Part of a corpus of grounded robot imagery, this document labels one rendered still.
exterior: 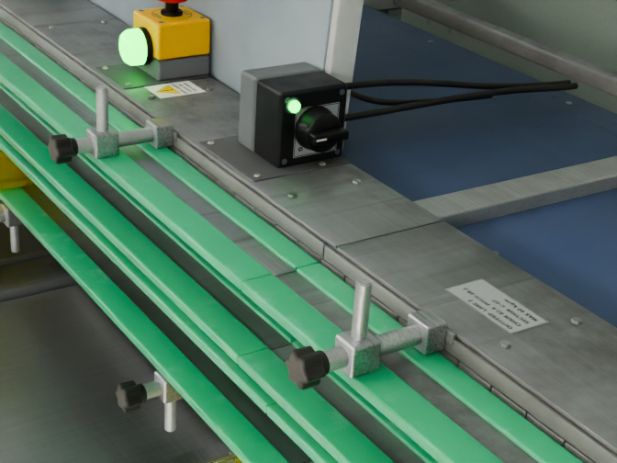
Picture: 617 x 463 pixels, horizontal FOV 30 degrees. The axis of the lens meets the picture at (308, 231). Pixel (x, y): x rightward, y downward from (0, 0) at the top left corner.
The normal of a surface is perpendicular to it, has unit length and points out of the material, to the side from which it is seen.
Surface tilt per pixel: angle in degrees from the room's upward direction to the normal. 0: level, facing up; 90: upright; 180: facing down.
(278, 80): 90
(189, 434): 90
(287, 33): 0
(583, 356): 90
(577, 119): 90
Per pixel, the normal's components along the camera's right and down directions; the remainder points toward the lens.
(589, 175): 0.06, -0.90
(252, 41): -0.84, 0.19
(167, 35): 0.54, 0.40
